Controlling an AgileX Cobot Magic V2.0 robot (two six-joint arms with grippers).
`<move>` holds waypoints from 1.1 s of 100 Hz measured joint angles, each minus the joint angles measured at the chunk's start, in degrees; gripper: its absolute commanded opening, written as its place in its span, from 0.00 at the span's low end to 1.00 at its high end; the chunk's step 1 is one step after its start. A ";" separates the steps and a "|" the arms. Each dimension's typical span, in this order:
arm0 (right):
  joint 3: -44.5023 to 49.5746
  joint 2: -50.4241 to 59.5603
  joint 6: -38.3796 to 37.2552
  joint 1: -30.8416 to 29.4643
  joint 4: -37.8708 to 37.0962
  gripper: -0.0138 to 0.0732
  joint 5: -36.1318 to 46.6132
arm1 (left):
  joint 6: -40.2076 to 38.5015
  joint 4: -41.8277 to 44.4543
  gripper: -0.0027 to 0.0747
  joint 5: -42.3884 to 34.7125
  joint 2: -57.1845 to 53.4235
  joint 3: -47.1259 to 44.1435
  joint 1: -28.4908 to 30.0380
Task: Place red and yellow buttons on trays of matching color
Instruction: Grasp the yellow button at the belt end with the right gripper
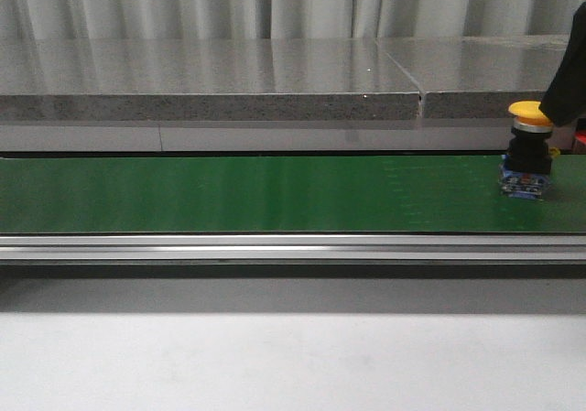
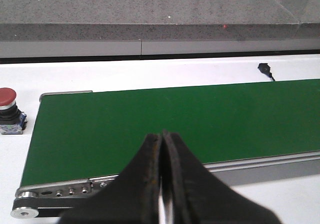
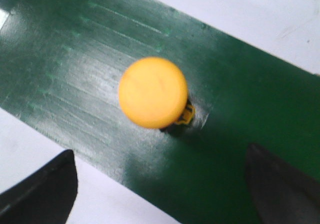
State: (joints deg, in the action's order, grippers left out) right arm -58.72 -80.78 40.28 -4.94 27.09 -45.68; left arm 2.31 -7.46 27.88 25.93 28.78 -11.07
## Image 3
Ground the yellow mushroom push button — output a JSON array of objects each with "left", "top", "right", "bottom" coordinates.
[{"left": 118, "top": 56, "right": 196, "bottom": 132}]

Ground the green conveyor belt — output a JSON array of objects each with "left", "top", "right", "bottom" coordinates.
[{"left": 0, "top": 0, "right": 320, "bottom": 224}]

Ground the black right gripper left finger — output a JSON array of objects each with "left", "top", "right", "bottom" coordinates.
[{"left": 0, "top": 150, "right": 78, "bottom": 224}]

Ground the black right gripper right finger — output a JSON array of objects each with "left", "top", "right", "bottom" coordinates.
[{"left": 245, "top": 144, "right": 320, "bottom": 224}]

